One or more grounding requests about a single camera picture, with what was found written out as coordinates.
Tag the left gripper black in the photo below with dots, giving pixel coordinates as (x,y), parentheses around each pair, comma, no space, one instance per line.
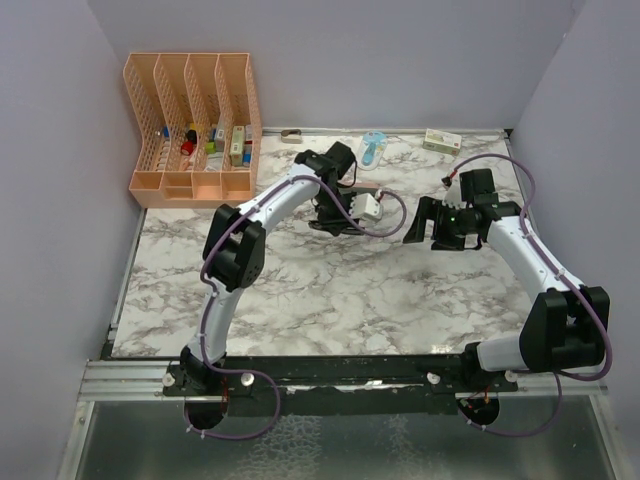
(321,215)

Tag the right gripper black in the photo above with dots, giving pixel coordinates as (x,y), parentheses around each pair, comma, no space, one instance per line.
(427,210)

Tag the black sunglasses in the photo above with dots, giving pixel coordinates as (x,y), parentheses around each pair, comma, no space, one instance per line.
(345,229)

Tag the pink glasses case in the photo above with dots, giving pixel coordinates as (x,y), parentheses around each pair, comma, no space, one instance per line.
(364,187)

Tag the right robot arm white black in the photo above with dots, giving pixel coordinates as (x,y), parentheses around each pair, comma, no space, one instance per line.
(565,326)

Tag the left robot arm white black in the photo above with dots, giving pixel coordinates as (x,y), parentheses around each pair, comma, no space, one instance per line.
(235,249)

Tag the small white green box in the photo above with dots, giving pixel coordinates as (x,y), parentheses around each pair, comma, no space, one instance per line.
(442,142)

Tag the blue white packaged item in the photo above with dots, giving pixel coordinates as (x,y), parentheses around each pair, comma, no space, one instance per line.
(371,150)

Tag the green white box in organizer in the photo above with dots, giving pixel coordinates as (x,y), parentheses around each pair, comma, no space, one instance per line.
(236,150)

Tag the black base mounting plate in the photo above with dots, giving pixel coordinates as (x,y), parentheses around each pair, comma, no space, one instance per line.
(331,385)

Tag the peach desk file organizer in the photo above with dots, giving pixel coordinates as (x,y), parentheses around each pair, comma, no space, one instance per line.
(200,124)

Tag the red black small bottle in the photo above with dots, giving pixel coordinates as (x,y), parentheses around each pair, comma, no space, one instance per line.
(190,142)

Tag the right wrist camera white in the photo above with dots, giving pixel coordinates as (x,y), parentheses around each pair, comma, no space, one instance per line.
(452,197)

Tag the aluminium rail frame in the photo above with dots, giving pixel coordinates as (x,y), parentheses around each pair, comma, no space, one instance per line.
(135,380)

